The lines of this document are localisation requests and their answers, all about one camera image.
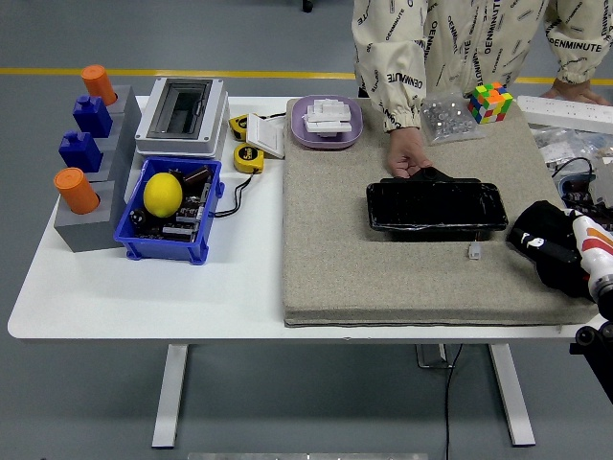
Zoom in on person's right hand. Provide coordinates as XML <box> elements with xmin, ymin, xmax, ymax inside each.
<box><xmin>385</xmin><ymin>127</ymin><xmax>435</xmax><ymax>179</ymax></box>

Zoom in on person's left hand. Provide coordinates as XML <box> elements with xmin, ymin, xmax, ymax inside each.
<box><xmin>540</xmin><ymin>76</ymin><xmax>612</xmax><ymax>106</ymax></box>

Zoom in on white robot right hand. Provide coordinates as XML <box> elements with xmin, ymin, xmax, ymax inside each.
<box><xmin>520</xmin><ymin>210</ymin><xmax>613</xmax><ymax>285</ymax></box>

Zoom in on black rag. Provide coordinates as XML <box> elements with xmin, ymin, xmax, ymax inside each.
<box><xmin>506</xmin><ymin>199</ymin><xmax>600</xmax><ymax>302</ymax></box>

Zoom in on black glossy panel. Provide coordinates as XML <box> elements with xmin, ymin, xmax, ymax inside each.
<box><xmin>366</xmin><ymin>167</ymin><xmax>510</xmax><ymax>243</ymax></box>

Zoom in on white power strip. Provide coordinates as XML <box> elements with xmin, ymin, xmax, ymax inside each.
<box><xmin>516</xmin><ymin>94</ymin><xmax>613</xmax><ymax>135</ymax></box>

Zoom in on clear bag of metal nuts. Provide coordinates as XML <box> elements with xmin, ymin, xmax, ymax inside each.
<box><xmin>420</xmin><ymin>90</ymin><xmax>486</xmax><ymax>147</ymax></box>

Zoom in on clear bags of small parts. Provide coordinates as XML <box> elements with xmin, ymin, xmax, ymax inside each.
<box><xmin>530</xmin><ymin>125</ymin><xmax>613</xmax><ymax>170</ymax></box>

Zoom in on blue bowl of electronic parts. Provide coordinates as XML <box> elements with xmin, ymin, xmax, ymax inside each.
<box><xmin>557</xmin><ymin>172</ymin><xmax>613</xmax><ymax>215</ymax></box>

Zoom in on stack of white switches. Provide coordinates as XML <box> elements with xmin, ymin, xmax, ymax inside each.
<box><xmin>301</xmin><ymin>97</ymin><xmax>353</xmax><ymax>138</ymax></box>

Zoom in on colourful puzzle cube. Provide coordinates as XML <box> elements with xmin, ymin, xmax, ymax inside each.
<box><xmin>466</xmin><ymin>80</ymin><xmax>514</xmax><ymax>126</ymax></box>

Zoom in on purple tray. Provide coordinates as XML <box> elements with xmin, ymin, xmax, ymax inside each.
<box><xmin>290</xmin><ymin>94</ymin><xmax>364</xmax><ymax>151</ymax></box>

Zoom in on person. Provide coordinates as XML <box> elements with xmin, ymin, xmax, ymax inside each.
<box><xmin>352</xmin><ymin>0</ymin><xmax>613</xmax><ymax>133</ymax></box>

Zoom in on grey-brown mat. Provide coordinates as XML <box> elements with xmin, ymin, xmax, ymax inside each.
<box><xmin>281</xmin><ymin>97</ymin><xmax>600</xmax><ymax>330</ymax></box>

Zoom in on yellow tape measure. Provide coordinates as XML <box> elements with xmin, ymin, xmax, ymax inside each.
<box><xmin>233</xmin><ymin>142</ymin><xmax>265</xmax><ymax>173</ymax></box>
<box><xmin>228</xmin><ymin>113</ymin><xmax>252</xmax><ymax>141</ymax></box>

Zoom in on white table leg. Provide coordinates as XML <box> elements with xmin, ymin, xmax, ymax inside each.
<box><xmin>151</xmin><ymin>343</ymin><xmax>189</xmax><ymax>450</ymax></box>
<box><xmin>488</xmin><ymin>343</ymin><xmax>536</xmax><ymax>448</ymax></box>

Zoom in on brown cylindrical capacitor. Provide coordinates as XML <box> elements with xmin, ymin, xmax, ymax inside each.
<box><xmin>183</xmin><ymin>164</ymin><xmax>215</xmax><ymax>187</ymax></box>

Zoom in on dark circuit board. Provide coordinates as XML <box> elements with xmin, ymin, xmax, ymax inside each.
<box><xmin>129</xmin><ymin>179</ymin><xmax>215</xmax><ymax>241</ymax></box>

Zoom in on yellow lemon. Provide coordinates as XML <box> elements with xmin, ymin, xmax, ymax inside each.
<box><xmin>143</xmin><ymin>172</ymin><xmax>184</xmax><ymax>219</ymax></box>

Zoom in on blue plastic bin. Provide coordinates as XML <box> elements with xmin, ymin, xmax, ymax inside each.
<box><xmin>112</xmin><ymin>155</ymin><xmax>225</xmax><ymax>265</ymax></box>

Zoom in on grey stepped block holder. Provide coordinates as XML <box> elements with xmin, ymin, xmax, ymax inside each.
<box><xmin>53</xmin><ymin>84</ymin><xmax>144</xmax><ymax>254</ymax></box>

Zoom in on orange cylinder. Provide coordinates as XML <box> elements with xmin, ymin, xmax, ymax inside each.
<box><xmin>79</xmin><ymin>64</ymin><xmax>119</xmax><ymax>106</ymax></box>
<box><xmin>53</xmin><ymin>167</ymin><xmax>101</xmax><ymax>216</ymax></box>

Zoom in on blue notched block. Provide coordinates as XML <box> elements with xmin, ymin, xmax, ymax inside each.
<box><xmin>57</xmin><ymin>130</ymin><xmax>104</xmax><ymax>173</ymax></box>
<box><xmin>71</xmin><ymin>94</ymin><xmax>114</xmax><ymax>139</ymax></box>

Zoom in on black looped cable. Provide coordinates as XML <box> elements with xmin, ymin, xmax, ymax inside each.
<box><xmin>550</xmin><ymin>156</ymin><xmax>598</xmax><ymax>181</ymax></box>

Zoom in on white wall switch plate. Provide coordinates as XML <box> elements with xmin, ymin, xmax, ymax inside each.
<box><xmin>244</xmin><ymin>114</ymin><xmax>287</xmax><ymax>160</ymax></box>

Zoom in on thin black cable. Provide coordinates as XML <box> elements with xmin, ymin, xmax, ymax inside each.
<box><xmin>209</xmin><ymin>172</ymin><xmax>256</xmax><ymax>219</ymax></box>

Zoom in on grey electrical enclosure box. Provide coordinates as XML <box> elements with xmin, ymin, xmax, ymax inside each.
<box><xmin>133</xmin><ymin>77</ymin><xmax>230</xmax><ymax>160</ymax></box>

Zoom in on metal bracket under table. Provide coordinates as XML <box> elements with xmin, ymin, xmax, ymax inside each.
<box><xmin>415</xmin><ymin>343</ymin><xmax>455</xmax><ymax>370</ymax></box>

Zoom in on black floor cable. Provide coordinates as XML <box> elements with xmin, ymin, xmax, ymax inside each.
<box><xmin>443</xmin><ymin>343</ymin><xmax>465</xmax><ymax>460</ymax></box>

